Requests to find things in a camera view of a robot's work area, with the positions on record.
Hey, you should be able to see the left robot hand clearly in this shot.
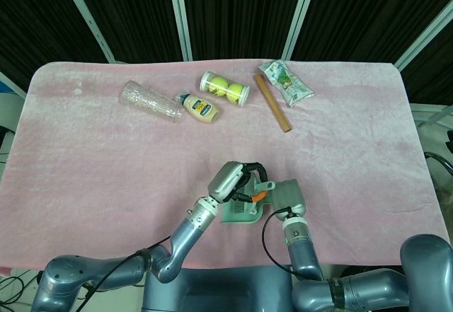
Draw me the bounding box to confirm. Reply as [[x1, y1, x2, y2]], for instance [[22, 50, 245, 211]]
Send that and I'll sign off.
[[207, 161, 269, 205]]

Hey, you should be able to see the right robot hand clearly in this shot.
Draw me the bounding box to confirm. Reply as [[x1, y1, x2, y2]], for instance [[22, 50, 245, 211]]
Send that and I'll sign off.
[[270, 178, 307, 217]]

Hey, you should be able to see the green dustpan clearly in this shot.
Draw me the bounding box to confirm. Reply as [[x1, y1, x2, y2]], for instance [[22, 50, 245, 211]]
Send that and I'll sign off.
[[219, 180, 273, 226]]

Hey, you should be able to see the mayonnaise squeeze bottle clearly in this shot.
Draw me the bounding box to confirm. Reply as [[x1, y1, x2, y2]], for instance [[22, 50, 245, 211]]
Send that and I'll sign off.
[[176, 92, 221, 126]]

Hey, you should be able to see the clear tennis ball can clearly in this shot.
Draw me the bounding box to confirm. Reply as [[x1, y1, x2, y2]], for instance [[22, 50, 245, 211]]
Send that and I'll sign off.
[[200, 71, 251, 108]]

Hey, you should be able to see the yellow tennis ball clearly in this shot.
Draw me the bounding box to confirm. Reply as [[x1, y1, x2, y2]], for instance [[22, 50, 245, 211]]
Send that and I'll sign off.
[[208, 76, 229, 97], [226, 83, 245, 103]]

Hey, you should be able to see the wooden rolling stick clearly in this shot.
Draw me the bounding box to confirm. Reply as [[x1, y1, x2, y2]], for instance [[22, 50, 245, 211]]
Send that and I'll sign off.
[[254, 74, 293, 133]]

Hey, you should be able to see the blue grey robot torso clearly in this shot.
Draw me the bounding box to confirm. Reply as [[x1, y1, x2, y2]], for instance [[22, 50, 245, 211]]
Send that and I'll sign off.
[[141, 267, 302, 312]]

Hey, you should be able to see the crumpled snack bag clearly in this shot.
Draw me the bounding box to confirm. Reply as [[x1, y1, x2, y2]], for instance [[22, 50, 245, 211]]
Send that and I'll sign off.
[[258, 59, 316, 109]]

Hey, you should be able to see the pink fleece blanket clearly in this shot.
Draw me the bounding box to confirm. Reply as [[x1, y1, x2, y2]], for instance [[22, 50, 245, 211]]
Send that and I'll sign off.
[[0, 59, 447, 277]]

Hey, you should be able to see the black curtain panel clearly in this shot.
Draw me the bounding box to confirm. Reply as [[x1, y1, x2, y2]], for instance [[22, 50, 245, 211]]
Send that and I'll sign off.
[[76, 0, 185, 64], [182, 0, 309, 62], [401, 42, 453, 106], [293, 0, 453, 64], [0, 0, 109, 86]]

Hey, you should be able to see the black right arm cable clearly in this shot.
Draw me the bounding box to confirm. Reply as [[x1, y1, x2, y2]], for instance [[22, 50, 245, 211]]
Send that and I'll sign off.
[[261, 206, 298, 276]]

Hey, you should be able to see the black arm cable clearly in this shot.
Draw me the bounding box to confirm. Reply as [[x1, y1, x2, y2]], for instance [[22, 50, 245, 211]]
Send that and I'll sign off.
[[261, 206, 298, 276], [83, 236, 173, 299]]

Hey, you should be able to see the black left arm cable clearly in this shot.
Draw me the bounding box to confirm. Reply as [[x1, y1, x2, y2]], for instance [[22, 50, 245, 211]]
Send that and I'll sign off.
[[83, 236, 173, 299]]

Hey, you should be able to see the white partition post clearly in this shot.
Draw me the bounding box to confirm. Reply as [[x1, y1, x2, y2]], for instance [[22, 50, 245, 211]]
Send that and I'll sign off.
[[282, 0, 321, 61], [58, 0, 116, 64], [167, 0, 195, 62], [395, 2, 453, 71]]

